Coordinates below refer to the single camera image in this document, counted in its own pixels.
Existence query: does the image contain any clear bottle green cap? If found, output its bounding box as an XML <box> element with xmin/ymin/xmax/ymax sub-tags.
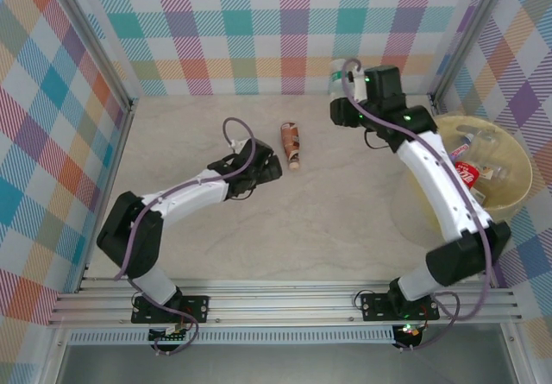
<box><xmin>326</xmin><ymin>58</ymin><xmax>353</xmax><ymax>100</ymax></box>

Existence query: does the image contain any brown label plastic bottle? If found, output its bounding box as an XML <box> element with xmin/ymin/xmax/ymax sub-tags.
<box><xmin>279</xmin><ymin>121</ymin><xmax>304</xmax><ymax>173</ymax></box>

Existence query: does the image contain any red label cola bottle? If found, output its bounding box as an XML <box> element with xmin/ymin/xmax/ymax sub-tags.
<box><xmin>454</xmin><ymin>161</ymin><xmax>480</xmax><ymax>188</ymax></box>

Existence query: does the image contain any yellow translucent plastic bin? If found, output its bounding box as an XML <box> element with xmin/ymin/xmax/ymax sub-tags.
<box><xmin>390</xmin><ymin>115</ymin><xmax>535</xmax><ymax>247</ymax></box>

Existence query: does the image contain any left electronics board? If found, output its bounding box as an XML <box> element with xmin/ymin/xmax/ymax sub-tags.
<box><xmin>147</xmin><ymin>324</ymin><xmax>193</xmax><ymax>345</ymax></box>

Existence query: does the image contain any electronics board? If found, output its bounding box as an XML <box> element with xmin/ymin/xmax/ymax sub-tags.
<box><xmin>147</xmin><ymin>324</ymin><xmax>193</xmax><ymax>345</ymax></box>
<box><xmin>394</xmin><ymin>322</ymin><xmax>423</xmax><ymax>349</ymax></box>

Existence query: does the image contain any right electronics board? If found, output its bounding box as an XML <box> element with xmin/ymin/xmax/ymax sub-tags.
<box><xmin>394</xmin><ymin>322</ymin><xmax>423</xmax><ymax>349</ymax></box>

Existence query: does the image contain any aluminium right frame post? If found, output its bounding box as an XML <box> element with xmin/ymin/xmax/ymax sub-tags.
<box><xmin>429</xmin><ymin>0</ymin><xmax>521</xmax><ymax>116</ymax></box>

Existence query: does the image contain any aluminium frame post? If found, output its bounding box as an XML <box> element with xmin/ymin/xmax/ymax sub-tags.
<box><xmin>429</xmin><ymin>0</ymin><xmax>521</xmax><ymax>116</ymax></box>
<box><xmin>50</xmin><ymin>0</ymin><xmax>141</xmax><ymax>113</ymax></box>

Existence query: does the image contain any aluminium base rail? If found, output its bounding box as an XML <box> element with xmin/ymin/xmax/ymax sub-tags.
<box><xmin>47</xmin><ymin>276</ymin><xmax>524</xmax><ymax>328</ymax></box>

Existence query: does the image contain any aluminium left side rail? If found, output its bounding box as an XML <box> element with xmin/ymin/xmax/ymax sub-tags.
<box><xmin>60</xmin><ymin>98</ymin><xmax>140</xmax><ymax>294</ymax></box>

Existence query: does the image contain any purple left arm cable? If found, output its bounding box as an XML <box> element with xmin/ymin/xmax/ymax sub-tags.
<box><xmin>114</xmin><ymin>117</ymin><xmax>257</xmax><ymax>357</ymax></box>

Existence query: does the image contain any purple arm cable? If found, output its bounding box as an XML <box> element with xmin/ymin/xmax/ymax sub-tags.
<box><xmin>342</xmin><ymin>59</ymin><xmax>495</xmax><ymax>353</ymax></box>
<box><xmin>114</xmin><ymin>117</ymin><xmax>257</xmax><ymax>357</ymax></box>

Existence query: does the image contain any grey slotted cable tray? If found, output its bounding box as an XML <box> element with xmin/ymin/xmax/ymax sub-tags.
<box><xmin>67</xmin><ymin>326</ymin><xmax>397</xmax><ymax>347</ymax></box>

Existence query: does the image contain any aluminium left frame post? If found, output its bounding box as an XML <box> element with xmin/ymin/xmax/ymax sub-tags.
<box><xmin>50</xmin><ymin>0</ymin><xmax>141</xmax><ymax>113</ymax></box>

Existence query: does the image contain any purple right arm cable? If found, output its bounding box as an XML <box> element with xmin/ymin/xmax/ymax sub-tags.
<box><xmin>342</xmin><ymin>59</ymin><xmax>495</xmax><ymax>353</ymax></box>

